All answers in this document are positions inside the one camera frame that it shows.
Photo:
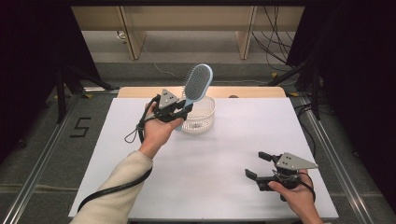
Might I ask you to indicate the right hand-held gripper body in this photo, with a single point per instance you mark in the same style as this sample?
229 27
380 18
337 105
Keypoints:
292 161

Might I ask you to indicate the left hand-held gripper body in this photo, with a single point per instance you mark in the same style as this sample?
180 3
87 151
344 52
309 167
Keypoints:
168 99

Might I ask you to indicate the white slotted plastic basket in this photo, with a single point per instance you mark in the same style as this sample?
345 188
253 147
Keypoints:
205 118

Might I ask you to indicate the light blue hairbrush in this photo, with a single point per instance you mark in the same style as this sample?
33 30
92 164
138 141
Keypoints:
197 82

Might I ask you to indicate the person's left hand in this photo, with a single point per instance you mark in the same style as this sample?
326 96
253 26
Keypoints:
155 133

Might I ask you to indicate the person's right hand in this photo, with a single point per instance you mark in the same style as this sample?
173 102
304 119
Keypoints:
295 199

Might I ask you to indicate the white table cover sheet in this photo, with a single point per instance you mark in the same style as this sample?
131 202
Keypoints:
218 174

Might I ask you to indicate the wooden table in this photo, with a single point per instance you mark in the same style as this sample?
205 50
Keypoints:
249 92

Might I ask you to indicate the light wooden desk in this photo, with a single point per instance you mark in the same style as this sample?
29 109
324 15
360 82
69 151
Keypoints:
186 18

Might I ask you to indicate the black tripod stand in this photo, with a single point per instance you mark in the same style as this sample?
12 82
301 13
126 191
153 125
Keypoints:
67 84
313 77

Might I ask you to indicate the black curtain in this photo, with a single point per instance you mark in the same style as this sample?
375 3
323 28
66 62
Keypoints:
358 77
34 62

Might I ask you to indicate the metal floor rail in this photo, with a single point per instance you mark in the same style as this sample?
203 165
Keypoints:
339 174
37 174

